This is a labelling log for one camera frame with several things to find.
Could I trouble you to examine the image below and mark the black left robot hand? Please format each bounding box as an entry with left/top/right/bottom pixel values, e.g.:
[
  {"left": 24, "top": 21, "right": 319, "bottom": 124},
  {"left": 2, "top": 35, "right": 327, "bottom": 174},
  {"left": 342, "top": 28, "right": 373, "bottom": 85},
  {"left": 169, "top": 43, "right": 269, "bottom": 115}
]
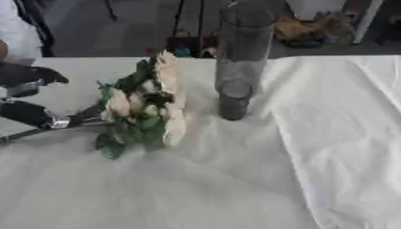
[{"left": 0, "top": 62, "right": 85, "bottom": 131}]

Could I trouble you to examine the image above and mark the cream artificial flower bouquet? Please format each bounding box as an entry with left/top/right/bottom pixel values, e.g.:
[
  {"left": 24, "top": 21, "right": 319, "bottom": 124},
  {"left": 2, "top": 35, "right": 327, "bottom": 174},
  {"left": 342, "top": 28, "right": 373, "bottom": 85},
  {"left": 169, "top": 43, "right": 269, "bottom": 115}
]
[{"left": 0, "top": 49, "right": 188, "bottom": 160}]

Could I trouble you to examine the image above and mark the tall clear glass vase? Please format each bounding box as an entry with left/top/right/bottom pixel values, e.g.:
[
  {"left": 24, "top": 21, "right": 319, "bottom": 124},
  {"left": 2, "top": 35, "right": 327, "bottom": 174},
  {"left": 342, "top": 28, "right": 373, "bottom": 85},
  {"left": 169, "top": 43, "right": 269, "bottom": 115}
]
[{"left": 214, "top": 0, "right": 277, "bottom": 122}]

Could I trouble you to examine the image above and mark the yellow bag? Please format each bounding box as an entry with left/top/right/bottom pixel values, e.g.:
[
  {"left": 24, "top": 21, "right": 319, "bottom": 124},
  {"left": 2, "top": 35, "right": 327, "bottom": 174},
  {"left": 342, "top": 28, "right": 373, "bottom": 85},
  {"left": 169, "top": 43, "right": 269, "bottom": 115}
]
[{"left": 274, "top": 12, "right": 357, "bottom": 48}]

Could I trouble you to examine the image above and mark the person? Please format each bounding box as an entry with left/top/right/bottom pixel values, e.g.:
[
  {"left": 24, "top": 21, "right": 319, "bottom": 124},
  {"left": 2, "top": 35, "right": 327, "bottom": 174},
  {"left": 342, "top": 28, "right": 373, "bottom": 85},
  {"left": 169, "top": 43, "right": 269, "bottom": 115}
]
[{"left": 0, "top": 0, "right": 56, "bottom": 65}]

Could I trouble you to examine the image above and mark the black tripod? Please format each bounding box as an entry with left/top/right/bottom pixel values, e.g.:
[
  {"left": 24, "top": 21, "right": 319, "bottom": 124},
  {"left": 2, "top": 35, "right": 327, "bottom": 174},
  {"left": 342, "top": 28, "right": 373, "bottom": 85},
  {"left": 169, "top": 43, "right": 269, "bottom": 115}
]
[{"left": 170, "top": 0, "right": 207, "bottom": 39}]

